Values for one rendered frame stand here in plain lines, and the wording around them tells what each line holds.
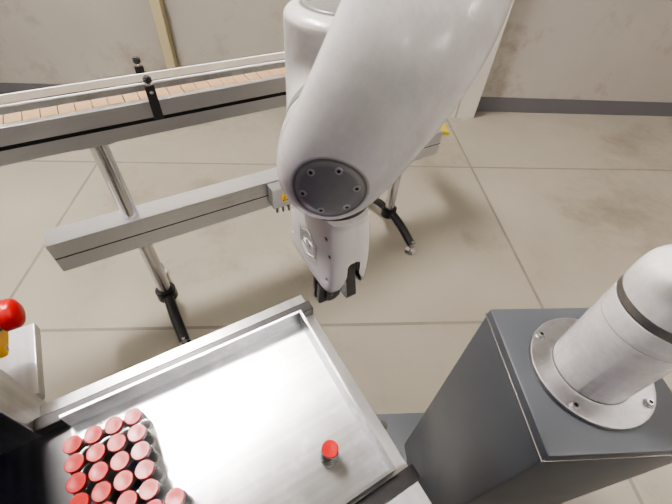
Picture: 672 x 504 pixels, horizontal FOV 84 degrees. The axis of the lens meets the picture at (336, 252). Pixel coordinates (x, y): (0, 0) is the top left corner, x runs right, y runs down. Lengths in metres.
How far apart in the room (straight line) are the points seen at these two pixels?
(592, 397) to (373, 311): 1.15
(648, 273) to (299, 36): 0.47
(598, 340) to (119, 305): 1.74
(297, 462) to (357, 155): 0.43
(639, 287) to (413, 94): 0.44
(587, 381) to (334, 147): 0.57
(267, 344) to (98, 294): 1.45
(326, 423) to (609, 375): 0.40
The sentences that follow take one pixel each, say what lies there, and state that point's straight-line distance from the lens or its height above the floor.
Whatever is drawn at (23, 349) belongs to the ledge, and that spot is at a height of 0.88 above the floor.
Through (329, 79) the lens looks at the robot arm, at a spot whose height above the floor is 1.34.
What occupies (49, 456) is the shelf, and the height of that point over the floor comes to 0.88.
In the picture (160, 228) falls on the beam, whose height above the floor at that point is 0.49.
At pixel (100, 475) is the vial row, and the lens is 0.56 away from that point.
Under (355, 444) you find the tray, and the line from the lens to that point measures 0.56.
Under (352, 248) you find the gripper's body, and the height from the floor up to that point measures 1.15.
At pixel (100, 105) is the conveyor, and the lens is 1.21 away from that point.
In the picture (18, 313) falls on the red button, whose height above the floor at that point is 1.00.
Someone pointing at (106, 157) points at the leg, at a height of 0.78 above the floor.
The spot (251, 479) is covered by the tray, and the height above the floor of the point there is 0.88.
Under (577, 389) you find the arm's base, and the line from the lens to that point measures 0.72.
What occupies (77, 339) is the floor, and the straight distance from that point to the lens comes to 1.89.
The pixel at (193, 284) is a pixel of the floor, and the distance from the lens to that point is 1.87.
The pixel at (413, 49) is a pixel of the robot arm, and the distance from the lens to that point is 0.20.
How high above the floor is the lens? 1.42
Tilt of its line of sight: 47 degrees down
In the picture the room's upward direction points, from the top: 5 degrees clockwise
